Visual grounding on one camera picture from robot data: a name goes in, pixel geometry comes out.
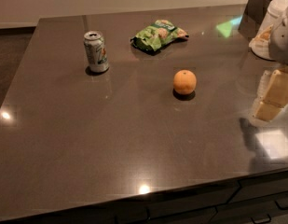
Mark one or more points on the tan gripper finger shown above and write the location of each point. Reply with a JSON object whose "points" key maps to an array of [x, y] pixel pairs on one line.
{"points": [[272, 94]]}

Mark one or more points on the orange fruit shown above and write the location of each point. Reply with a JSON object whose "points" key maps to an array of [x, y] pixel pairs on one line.
{"points": [[184, 82]]}

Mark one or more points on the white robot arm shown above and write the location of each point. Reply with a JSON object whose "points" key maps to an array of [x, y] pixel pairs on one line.
{"points": [[271, 43]]}

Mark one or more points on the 7up soda can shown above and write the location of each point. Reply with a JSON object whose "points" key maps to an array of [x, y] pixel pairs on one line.
{"points": [[96, 51]]}

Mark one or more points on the dark box in corner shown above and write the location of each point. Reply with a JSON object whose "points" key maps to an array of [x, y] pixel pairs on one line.
{"points": [[253, 15]]}

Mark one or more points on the dark cabinet drawers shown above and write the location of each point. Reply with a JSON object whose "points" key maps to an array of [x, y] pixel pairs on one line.
{"points": [[229, 201]]}

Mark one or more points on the green chip bag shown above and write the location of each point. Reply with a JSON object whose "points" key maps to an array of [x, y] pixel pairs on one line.
{"points": [[158, 35]]}

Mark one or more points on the black drawer handle right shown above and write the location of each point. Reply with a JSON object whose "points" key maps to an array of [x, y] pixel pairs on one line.
{"points": [[282, 204]]}

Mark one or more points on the black drawer handle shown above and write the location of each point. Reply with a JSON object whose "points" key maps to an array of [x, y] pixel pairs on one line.
{"points": [[264, 219], [282, 204]]}

